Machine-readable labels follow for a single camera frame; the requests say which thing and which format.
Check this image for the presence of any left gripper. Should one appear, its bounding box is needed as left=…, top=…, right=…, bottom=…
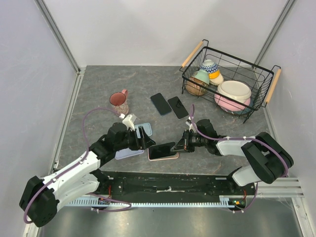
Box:
left=115, top=126, right=156, bottom=151

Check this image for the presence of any green bowl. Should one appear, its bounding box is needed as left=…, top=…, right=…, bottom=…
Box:
left=191, top=70, right=210, bottom=85

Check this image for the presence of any light blue phone case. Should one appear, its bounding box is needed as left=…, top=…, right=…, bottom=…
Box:
left=134, top=123, right=153, bottom=138

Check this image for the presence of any brown bowl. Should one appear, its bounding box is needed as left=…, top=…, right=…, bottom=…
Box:
left=185, top=77, right=208, bottom=96

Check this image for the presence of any teal bowl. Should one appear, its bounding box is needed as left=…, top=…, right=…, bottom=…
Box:
left=231, top=99, right=253, bottom=116

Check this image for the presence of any black wire basket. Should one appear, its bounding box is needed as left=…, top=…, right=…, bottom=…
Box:
left=180, top=39, right=281, bottom=121

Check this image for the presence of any yellow white bowl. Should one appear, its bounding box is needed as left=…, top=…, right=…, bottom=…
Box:
left=209, top=70, right=224, bottom=86

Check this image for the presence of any blue patterned bowl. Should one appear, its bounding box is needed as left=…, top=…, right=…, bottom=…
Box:
left=200, top=59, right=218, bottom=74

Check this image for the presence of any black phone with stand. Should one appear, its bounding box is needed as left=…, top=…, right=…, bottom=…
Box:
left=167, top=96, right=189, bottom=119

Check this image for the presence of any pink bowl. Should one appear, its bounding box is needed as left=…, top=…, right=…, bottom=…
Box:
left=214, top=94, right=250, bottom=111

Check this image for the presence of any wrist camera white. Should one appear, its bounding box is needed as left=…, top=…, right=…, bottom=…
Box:
left=186, top=117, right=196, bottom=132
left=119, top=114, right=137, bottom=131

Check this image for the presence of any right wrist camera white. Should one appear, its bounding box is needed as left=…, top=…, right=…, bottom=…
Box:
left=186, top=117, right=196, bottom=132

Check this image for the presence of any blue-edged black phone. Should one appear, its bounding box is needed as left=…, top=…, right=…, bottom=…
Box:
left=150, top=93, right=172, bottom=116

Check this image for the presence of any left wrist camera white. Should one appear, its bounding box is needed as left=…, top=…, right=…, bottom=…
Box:
left=119, top=114, right=137, bottom=131

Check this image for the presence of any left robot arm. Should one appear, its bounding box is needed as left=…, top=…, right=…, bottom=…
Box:
left=19, top=122, right=156, bottom=227

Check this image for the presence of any lavender phone case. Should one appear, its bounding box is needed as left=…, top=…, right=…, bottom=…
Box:
left=115, top=148, right=144, bottom=160

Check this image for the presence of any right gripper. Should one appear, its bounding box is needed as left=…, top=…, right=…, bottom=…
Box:
left=171, top=129, right=207, bottom=153

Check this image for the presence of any dark green phone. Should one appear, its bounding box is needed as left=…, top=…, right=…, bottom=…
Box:
left=148, top=142, right=178, bottom=161

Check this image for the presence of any pink floral mug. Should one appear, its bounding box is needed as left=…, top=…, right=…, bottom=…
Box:
left=110, top=89, right=129, bottom=115

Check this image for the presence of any slotted cable duct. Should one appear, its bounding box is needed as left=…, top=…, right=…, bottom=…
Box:
left=66, top=196, right=234, bottom=208

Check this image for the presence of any cream bowl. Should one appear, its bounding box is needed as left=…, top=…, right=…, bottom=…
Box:
left=217, top=80, right=252, bottom=100

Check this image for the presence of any pink phone case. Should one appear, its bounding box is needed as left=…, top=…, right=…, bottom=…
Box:
left=148, top=153, right=179, bottom=161

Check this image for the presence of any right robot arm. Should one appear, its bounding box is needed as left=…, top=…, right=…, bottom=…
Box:
left=171, top=119, right=294, bottom=195

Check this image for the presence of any aluminium frame rail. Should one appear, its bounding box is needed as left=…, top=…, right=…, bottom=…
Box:
left=257, top=177, right=304, bottom=198

